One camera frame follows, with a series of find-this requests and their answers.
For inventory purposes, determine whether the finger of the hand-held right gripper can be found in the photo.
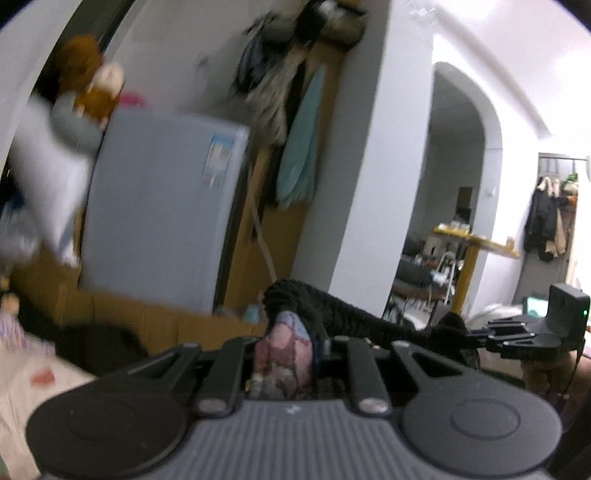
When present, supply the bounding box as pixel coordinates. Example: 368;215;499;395
464;316;536;344
485;333;564;361

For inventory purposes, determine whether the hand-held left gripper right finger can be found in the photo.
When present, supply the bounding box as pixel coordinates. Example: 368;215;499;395
318;336;467;414

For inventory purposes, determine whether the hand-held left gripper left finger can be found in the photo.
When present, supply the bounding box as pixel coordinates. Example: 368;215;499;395
122;337;262;418

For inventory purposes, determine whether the black garment bear print lining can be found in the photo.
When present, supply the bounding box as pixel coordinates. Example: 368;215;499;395
253;278;469;401

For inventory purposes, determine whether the lit screen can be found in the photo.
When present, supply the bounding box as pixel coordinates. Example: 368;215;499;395
525;295;550;318

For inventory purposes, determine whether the yellow table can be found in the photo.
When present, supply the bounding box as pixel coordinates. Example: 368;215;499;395
431;223;522;315

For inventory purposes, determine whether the beige hanging coat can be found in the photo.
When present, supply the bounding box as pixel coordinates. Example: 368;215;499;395
551;180;578;257

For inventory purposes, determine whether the black hanging coat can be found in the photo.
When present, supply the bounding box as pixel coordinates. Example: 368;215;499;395
523;185;561;263

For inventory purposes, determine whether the black chair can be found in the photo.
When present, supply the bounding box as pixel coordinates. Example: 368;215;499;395
390;256;446;319

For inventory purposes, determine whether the flattened cardboard box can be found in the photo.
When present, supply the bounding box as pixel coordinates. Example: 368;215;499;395
9;240;271;356

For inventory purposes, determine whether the crumpled black cloth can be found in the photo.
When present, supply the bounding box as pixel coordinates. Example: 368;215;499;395
62;323;151;372

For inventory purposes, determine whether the teal towel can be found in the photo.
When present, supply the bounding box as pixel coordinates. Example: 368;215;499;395
276;67;326;210

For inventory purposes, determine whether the white printed bed sheet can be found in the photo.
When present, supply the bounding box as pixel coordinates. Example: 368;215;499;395
0;300;100;480

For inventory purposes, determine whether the teddy bear floral outfit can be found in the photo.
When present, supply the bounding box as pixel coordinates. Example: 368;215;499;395
0;291;28;352

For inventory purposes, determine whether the grey plastic bag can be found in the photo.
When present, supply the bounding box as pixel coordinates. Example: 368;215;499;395
0;212;40;273

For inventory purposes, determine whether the beige fur coat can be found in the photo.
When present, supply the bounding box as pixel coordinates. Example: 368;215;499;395
242;44;308;146

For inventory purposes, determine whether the white pillow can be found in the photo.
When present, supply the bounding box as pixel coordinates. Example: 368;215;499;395
7;95;93;268

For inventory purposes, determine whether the pink cloth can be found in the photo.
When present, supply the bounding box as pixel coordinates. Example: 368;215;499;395
116;92;152;112

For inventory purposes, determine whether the grey cushion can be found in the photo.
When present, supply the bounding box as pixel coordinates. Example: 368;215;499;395
50;91;105;153

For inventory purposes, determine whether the dark hanging jacket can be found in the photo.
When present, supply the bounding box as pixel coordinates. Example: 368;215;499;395
233;14;296;93

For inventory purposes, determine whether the brown plush toy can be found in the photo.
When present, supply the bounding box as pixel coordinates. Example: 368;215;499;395
58;34;126;127

